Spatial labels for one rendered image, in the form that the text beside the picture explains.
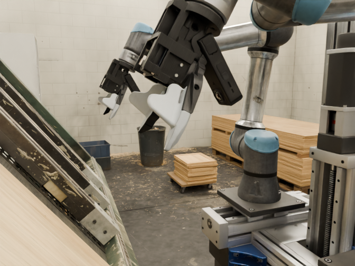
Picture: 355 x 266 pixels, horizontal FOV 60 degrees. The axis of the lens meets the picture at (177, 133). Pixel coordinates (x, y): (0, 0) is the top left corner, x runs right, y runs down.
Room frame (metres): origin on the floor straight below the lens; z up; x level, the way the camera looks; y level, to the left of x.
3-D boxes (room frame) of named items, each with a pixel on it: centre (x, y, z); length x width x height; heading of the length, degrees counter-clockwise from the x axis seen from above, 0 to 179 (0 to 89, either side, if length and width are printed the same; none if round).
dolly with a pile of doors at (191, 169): (4.12, -0.19, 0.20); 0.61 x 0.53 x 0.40; 21
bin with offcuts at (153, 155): (5.26, 0.45, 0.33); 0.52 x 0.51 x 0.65; 21
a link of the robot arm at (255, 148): (1.06, -0.29, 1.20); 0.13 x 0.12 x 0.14; 7
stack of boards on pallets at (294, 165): (4.98, -1.58, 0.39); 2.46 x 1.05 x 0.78; 21
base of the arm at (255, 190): (1.06, -0.29, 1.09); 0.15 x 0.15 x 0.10
